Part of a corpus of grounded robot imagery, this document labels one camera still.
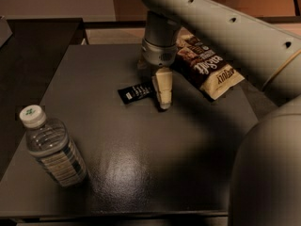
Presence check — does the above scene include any black rxbar chocolate bar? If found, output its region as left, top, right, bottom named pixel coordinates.
left=118, top=81, right=153, bottom=105

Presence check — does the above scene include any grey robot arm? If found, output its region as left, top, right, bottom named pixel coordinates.
left=141, top=0, right=301, bottom=226

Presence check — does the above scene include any clear plastic water bottle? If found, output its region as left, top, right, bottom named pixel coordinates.
left=19, top=105, right=87, bottom=187

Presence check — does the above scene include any sea salt snack bag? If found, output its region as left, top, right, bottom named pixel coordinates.
left=172, top=35, right=244, bottom=100

